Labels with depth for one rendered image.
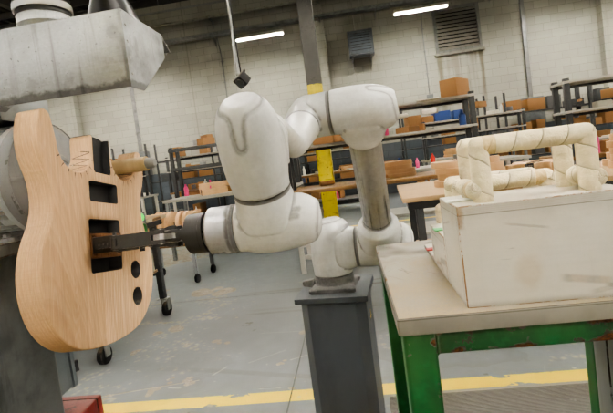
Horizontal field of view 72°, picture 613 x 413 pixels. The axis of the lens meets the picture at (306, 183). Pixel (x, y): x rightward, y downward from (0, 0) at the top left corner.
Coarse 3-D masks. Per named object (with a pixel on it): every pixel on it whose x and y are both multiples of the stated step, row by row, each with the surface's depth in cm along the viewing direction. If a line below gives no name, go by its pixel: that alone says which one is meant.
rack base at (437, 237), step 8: (432, 224) 99; (440, 224) 98; (432, 232) 97; (440, 232) 89; (432, 240) 98; (440, 240) 89; (440, 248) 90; (440, 256) 91; (440, 264) 92; (448, 280) 85
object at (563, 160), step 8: (568, 144) 75; (552, 152) 77; (560, 152) 76; (568, 152) 75; (560, 160) 76; (568, 160) 75; (560, 168) 76; (568, 168) 75; (560, 176) 76; (560, 184) 76; (568, 184) 75
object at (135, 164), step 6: (114, 162) 93; (120, 162) 93; (126, 162) 93; (132, 162) 92; (138, 162) 92; (114, 168) 93; (120, 168) 93; (126, 168) 93; (132, 168) 93; (138, 168) 93; (144, 168) 93
